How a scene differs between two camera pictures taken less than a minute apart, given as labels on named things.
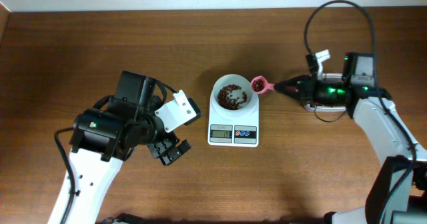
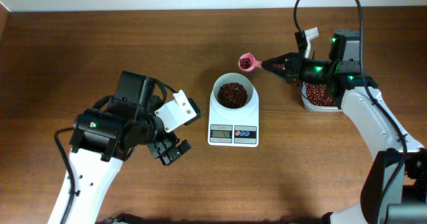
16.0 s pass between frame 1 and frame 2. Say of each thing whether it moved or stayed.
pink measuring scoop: moved
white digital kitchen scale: stayed
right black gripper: moved
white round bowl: stayed
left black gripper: stayed
